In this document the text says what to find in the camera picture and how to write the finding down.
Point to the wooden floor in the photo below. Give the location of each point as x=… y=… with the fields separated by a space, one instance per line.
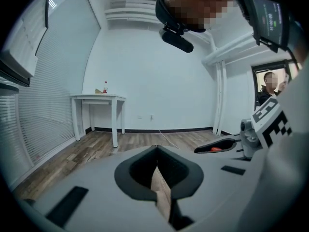
x=96 y=144

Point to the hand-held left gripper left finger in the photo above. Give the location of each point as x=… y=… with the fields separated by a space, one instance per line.
x=96 y=190

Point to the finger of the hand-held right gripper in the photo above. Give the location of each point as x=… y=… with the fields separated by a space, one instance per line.
x=224 y=144
x=229 y=155

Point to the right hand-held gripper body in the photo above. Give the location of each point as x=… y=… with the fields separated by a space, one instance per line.
x=268 y=120

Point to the black head camera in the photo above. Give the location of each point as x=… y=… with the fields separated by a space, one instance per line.
x=176 y=41

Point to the brown paper bag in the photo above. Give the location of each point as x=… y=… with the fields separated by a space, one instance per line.
x=98 y=91

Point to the glass partition with blinds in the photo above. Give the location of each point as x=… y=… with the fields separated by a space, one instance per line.
x=55 y=93

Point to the white table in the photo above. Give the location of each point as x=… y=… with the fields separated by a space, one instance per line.
x=96 y=96

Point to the white vertical pipes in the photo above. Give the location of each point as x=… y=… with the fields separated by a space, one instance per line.
x=218 y=93

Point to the black window frame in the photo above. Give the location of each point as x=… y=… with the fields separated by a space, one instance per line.
x=254 y=86

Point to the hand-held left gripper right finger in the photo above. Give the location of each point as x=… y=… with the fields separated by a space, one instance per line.
x=217 y=190

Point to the small red-capped bottle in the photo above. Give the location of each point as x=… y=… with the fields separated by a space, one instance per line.
x=105 y=88

